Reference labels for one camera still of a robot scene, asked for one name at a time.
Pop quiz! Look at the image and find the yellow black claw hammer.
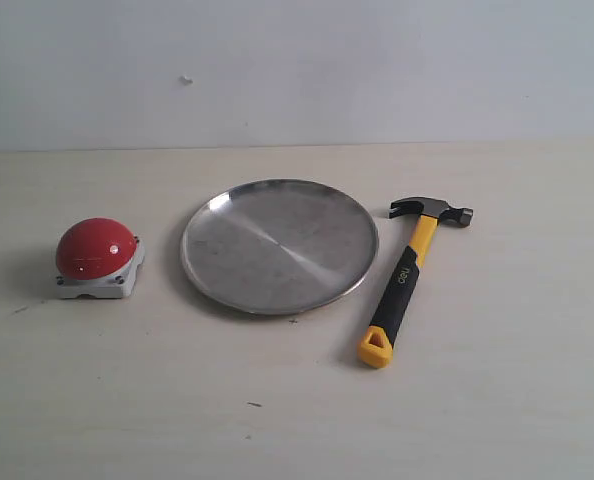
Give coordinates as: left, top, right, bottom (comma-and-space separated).
357, 197, 474, 369

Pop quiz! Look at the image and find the round stainless steel plate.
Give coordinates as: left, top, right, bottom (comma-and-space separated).
179, 179, 379, 316

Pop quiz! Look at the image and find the red dome push button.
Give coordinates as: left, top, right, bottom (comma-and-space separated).
55, 218, 145, 299

